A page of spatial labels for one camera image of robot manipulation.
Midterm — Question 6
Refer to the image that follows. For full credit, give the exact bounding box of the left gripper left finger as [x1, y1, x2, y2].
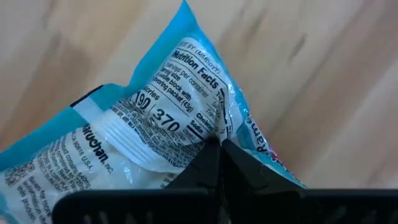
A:
[52, 139, 222, 224]

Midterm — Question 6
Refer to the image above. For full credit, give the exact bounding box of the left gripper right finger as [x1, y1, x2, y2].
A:
[222, 139, 398, 224]

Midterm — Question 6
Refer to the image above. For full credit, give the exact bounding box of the blue Maruchan ramen pack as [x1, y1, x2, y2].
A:
[0, 0, 307, 224]

